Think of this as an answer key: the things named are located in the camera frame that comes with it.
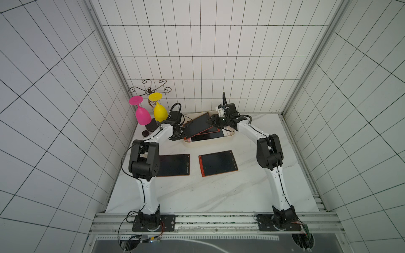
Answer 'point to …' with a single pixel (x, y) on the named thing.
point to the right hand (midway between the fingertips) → (210, 117)
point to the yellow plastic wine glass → (161, 112)
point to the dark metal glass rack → (150, 90)
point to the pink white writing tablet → (228, 131)
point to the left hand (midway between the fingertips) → (183, 137)
